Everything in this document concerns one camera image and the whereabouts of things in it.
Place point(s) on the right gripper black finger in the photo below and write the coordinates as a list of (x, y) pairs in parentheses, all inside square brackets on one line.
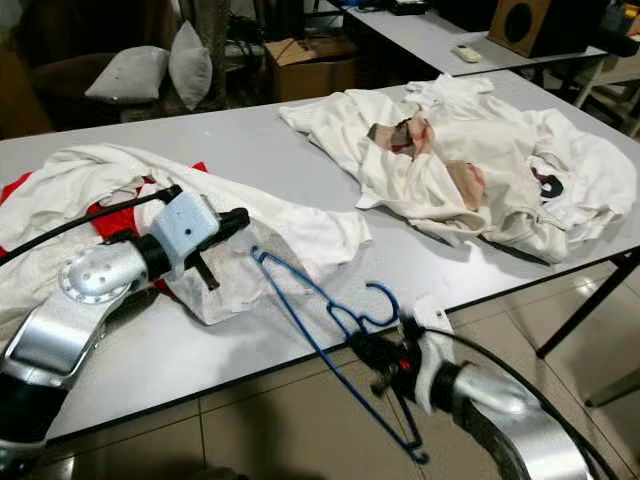
[(365, 355), (366, 339)]

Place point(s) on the plain white t-shirt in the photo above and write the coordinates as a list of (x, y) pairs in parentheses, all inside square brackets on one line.
[(305, 235)]

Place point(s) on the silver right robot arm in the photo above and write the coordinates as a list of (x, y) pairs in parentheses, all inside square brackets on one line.
[(520, 420)]

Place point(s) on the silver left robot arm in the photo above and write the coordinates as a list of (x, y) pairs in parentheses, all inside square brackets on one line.
[(80, 330)]

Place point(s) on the grey pillow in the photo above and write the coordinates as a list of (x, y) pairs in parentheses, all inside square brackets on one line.
[(125, 75), (190, 65)]

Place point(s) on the open brown cardboard box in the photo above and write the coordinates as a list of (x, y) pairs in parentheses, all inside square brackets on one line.
[(305, 65)]

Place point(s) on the plain red garment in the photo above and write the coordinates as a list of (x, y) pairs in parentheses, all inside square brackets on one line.
[(12, 215)]

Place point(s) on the white remote control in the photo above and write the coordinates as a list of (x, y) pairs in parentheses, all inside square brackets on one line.
[(467, 53)]

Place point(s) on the wooden speaker black cone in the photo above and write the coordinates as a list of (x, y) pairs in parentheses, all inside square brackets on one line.
[(530, 25)]

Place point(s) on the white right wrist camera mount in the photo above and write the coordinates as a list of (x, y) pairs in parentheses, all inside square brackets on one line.
[(430, 345)]

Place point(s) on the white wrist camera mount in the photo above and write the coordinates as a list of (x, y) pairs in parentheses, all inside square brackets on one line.
[(430, 345), (188, 228)]

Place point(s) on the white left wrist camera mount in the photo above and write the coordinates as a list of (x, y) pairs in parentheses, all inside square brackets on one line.
[(188, 228)]

